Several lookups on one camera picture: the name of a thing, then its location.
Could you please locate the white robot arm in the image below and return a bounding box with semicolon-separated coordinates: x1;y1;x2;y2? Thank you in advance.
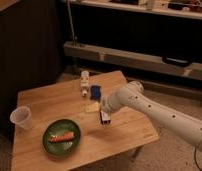
100;81;202;152

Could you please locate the green ceramic plate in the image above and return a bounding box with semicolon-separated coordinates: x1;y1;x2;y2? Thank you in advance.
42;119;81;157

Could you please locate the translucent plastic cup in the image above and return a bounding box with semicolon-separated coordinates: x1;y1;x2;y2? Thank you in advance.
10;106;34;130

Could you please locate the orange carrot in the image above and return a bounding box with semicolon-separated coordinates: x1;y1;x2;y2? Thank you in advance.
49;131;74;143

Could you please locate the wooden table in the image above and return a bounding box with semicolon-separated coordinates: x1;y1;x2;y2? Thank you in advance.
11;80;159;171

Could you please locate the white plastic bottle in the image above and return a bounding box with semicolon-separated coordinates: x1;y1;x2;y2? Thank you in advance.
80;70;90;97

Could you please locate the grey metal rail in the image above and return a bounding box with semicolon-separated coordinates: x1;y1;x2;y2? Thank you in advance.
63;41;202;81

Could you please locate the black handle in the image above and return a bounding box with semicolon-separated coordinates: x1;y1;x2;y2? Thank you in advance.
162;57;192;67

